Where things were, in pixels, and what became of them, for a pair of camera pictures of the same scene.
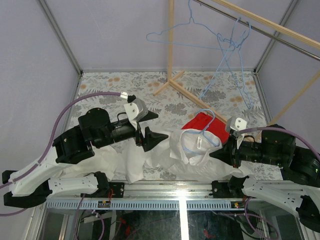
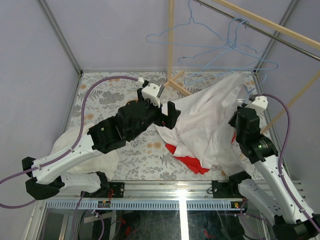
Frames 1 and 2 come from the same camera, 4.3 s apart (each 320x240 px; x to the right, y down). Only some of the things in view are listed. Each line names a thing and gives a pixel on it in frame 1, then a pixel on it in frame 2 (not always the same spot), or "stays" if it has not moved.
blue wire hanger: (204, 130) -> (248, 91)
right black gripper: (230, 153) -> (231, 120)
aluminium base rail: (168, 196) stays
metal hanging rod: (258, 30) stays
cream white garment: (105, 160) stays
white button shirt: (185, 153) -> (203, 131)
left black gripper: (139, 136) -> (164, 116)
